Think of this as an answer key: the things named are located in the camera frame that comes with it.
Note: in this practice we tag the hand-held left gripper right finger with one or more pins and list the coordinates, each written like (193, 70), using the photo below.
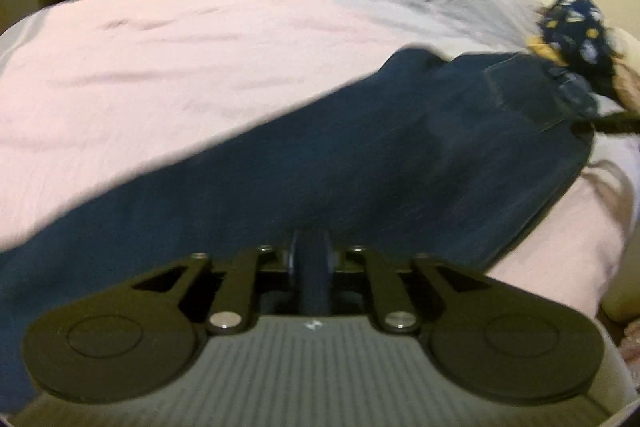
(385, 292)

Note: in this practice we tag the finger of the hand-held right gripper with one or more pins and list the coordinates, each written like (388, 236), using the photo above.
(610, 124)

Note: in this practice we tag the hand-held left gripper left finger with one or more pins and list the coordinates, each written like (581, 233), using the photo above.
(240, 287)

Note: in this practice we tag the dark blue denim jeans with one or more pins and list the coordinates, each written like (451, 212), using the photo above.
(350, 157)

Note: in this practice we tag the tan pink garment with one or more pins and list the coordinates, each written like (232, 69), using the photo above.
(630, 87)

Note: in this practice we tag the navy cartoon print fleece garment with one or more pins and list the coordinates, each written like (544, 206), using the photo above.
(580, 32)

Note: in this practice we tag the yellow garment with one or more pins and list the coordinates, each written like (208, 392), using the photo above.
(545, 49)

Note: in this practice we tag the bed with striped cover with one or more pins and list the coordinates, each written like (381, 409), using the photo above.
(150, 57)

